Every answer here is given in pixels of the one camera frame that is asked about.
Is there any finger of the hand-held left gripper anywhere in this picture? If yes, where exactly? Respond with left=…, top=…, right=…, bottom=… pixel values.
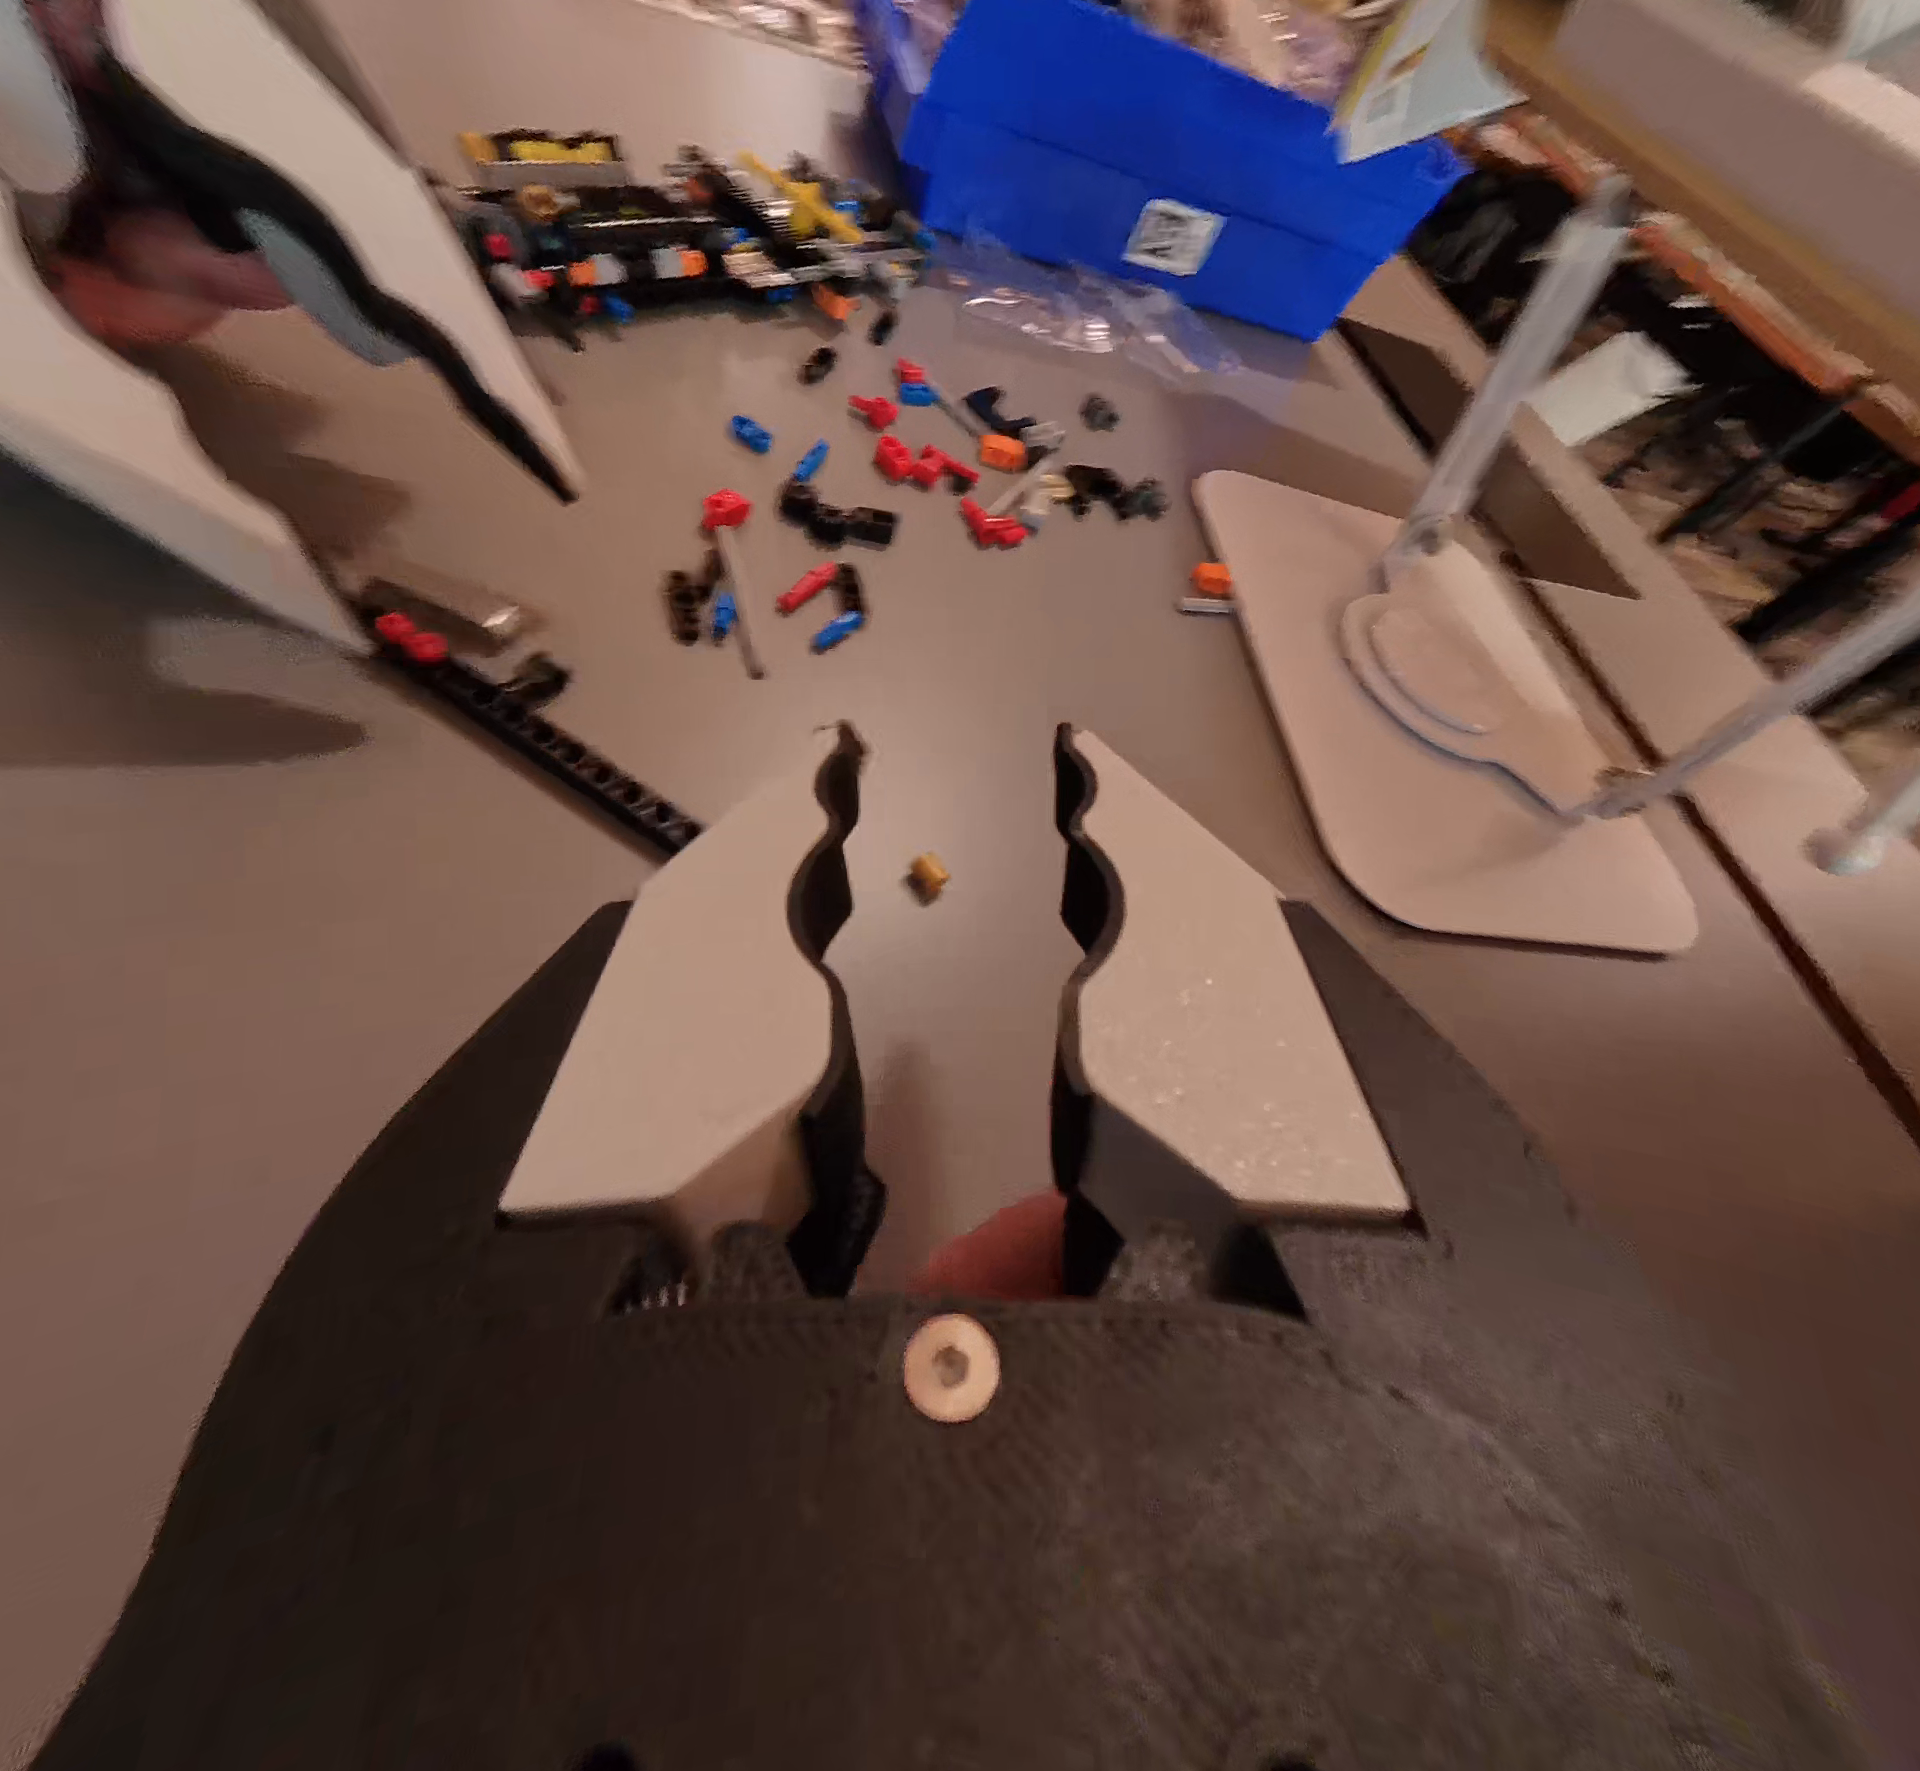
left=92, top=0, right=582, bottom=507
left=0, top=188, right=373, bottom=660

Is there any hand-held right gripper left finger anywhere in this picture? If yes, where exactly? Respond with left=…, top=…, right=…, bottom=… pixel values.
left=498, top=721, right=882, bottom=1299

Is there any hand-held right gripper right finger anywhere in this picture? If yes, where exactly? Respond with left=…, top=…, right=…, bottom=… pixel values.
left=1046, top=721, right=1416, bottom=1303

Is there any long black lego beam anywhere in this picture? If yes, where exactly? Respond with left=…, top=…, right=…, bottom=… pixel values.
left=366, top=607, right=708, bottom=859

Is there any grey lego beam piece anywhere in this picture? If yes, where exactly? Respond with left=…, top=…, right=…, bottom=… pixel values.
left=360, top=579, right=540, bottom=653

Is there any partly built lego model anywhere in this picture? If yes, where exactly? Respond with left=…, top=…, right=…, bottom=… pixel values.
left=451, top=125, right=935, bottom=336

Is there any pile of loose lego pieces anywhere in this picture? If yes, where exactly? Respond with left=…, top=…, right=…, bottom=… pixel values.
left=659, top=347, right=1174, bottom=682

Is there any person's left hand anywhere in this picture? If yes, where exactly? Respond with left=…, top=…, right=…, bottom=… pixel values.
left=53, top=216, right=289, bottom=351

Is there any person's right hand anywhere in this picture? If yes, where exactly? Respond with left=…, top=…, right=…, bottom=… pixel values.
left=919, top=1193, right=1070, bottom=1303

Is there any grey desk stand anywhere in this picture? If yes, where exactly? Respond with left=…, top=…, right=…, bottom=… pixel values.
left=1191, top=0, right=1920, bottom=957

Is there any empty clear plastic bag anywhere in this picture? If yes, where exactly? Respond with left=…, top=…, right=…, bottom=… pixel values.
left=956, top=251, right=1310, bottom=381

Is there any white paper sheet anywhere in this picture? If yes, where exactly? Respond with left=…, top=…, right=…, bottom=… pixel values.
left=1528, top=332, right=1695, bottom=449

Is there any black chair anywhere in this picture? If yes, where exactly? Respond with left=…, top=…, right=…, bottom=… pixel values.
left=1641, top=369, right=1920, bottom=640

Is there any blue storage bin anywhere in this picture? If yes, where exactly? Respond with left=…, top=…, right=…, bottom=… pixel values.
left=842, top=0, right=1475, bottom=342

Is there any wooden edged table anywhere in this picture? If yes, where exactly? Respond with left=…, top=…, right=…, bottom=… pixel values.
left=1501, top=106, right=1920, bottom=454

